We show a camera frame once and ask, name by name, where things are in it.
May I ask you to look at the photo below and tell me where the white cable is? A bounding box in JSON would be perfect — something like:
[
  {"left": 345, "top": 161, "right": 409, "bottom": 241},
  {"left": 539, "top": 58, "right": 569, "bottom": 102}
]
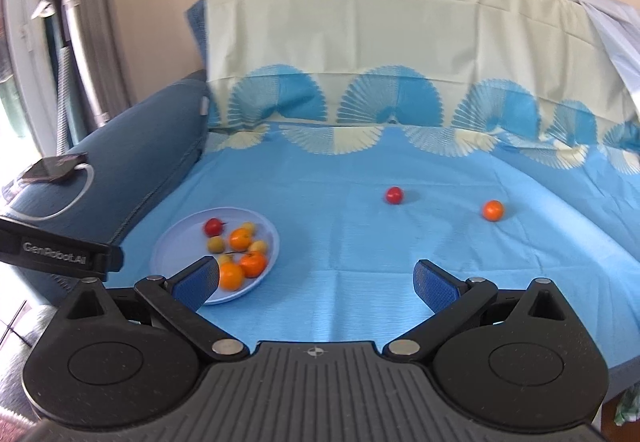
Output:
[{"left": 10, "top": 163, "right": 96, "bottom": 221}]

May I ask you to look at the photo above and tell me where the white window frame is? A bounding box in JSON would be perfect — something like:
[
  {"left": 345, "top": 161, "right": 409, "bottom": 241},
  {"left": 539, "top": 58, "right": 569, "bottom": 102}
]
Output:
[{"left": 0, "top": 0, "right": 61, "bottom": 163}]

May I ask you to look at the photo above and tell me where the lavender plate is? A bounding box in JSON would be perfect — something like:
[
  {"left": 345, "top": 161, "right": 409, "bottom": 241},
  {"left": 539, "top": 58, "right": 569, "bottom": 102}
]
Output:
[{"left": 150, "top": 207, "right": 280, "bottom": 306}]

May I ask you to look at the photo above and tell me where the pale patterned cloth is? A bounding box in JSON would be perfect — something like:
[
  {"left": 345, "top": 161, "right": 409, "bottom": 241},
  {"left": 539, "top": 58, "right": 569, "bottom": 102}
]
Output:
[{"left": 567, "top": 0, "right": 640, "bottom": 123}]

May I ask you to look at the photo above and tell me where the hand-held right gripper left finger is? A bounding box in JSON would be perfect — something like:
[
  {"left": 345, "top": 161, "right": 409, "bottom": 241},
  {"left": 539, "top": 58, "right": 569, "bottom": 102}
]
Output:
[{"left": 57, "top": 256, "right": 251, "bottom": 364}]

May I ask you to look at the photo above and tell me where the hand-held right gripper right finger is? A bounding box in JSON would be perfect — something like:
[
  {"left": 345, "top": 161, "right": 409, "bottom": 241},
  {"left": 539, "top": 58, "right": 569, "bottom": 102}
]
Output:
[{"left": 382, "top": 259, "right": 581, "bottom": 365}]

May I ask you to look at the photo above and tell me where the blue fan-patterned sheet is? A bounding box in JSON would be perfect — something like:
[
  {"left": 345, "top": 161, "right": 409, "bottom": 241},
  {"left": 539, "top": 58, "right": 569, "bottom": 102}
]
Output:
[{"left": 120, "top": 0, "right": 640, "bottom": 368}]

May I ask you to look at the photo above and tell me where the grey curtain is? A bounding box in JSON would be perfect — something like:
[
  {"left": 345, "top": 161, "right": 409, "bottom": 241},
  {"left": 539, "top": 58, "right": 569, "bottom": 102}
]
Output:
[{"left": 45, "top": 0, "right": 138, "bottom": 143}]

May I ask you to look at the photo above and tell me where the blue-grey sofa armrest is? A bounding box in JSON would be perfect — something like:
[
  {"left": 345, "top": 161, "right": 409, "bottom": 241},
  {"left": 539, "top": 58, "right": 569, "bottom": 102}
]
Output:
[{"left": 0, "top": 69, "right": 211, "bottom": 307}]

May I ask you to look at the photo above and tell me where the dark phone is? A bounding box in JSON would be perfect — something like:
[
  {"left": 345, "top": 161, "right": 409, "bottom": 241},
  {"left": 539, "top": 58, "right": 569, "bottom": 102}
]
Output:
[{"left": 15, "top": 152, "right": 90, "bottom": 185}]

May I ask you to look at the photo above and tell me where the green white cloth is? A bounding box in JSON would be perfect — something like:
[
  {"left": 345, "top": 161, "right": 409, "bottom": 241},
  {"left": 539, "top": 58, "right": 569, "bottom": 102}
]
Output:
[{"left": 615, "top": 387, "right": 640, "bottom": 425}]

